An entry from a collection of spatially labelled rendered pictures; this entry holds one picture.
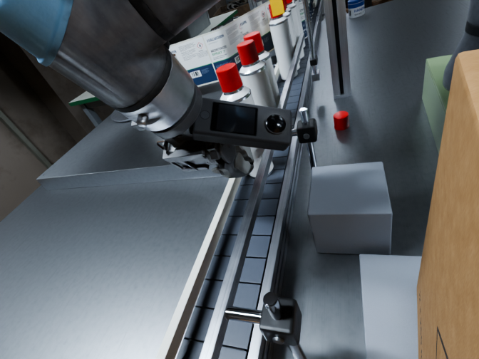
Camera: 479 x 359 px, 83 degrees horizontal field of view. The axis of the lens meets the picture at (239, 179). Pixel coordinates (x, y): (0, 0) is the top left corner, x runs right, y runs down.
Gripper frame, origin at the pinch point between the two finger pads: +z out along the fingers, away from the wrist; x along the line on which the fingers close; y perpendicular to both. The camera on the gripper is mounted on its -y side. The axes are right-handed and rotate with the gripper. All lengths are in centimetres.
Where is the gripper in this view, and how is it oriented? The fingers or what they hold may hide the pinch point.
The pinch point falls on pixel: (251, 165)
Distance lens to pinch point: 45.5
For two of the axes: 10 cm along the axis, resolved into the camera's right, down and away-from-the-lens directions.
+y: -9.2, 0.7, 3.9
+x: -0.6, 9.5, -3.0
